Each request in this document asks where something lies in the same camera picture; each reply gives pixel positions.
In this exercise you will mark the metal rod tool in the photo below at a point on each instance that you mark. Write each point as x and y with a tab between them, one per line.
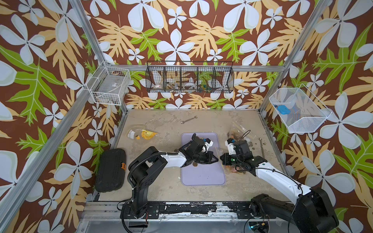
261	146

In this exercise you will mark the clear bag of donuts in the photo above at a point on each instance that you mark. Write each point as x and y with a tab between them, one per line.
227	169

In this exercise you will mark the blue object in basket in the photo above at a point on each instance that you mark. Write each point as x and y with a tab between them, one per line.
282	109

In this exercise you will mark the silver wrench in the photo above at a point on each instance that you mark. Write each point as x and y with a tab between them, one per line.
184	121

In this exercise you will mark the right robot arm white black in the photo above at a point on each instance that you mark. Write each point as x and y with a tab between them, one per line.
309	209

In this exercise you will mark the white mesh basket right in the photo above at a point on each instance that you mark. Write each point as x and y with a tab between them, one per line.
308	112

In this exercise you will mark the white wire basket left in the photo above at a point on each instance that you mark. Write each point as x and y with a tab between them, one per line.
108	84

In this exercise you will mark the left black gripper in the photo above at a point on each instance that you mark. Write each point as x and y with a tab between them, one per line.
208	159

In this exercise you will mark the black tool case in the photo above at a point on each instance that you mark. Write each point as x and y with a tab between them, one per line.
111	171

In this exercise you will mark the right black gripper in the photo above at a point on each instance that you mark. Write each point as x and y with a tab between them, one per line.
225	160

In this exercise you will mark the ziploc bag with cookies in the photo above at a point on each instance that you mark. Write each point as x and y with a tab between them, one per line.
140	133

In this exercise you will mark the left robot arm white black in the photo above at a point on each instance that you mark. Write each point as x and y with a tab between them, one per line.
144	170

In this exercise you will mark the lavender plastic tray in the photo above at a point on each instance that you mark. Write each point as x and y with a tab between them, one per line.
202	175

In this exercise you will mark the black wire basket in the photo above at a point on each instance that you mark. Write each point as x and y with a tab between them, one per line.
189	76

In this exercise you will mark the clear bag of cookies back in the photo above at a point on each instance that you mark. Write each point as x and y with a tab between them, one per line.
238	133

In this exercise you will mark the black mounting rail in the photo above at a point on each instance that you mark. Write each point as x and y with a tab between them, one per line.
204	208

